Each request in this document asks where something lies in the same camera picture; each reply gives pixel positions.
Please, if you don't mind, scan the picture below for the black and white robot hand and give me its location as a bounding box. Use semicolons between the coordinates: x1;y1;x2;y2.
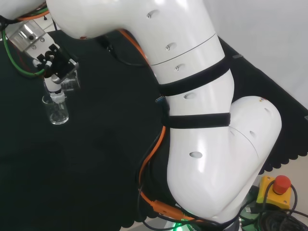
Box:
9;20;65;103

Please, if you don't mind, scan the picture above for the clear glass beaker with water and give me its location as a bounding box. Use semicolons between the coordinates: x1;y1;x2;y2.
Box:
43;69;81;93

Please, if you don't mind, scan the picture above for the empty clear glass beaker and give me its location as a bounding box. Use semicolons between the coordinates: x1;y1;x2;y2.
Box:
41;92;70;125

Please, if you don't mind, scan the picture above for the black bench cloth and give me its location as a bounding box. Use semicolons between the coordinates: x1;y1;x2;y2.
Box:
0;30;308;223

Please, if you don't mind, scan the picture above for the green device box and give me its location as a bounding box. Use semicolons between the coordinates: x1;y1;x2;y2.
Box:
240;197;263;227

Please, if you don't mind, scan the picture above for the yellow stop button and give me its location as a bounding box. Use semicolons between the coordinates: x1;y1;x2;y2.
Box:
256;175;293;212

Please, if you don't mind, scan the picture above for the green cable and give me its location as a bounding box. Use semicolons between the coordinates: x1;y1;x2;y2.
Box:
1;6;50;78

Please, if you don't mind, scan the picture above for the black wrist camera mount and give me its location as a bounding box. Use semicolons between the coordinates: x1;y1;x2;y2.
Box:
36;44;79;84

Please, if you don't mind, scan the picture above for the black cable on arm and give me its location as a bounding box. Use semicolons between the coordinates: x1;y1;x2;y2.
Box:
105;40;150;67

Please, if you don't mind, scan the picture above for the orange cable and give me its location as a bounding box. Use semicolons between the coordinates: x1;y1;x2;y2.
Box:
16;9;202;222

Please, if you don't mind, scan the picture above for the coiled black cable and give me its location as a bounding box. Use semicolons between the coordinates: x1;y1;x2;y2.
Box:
261;179;308;231

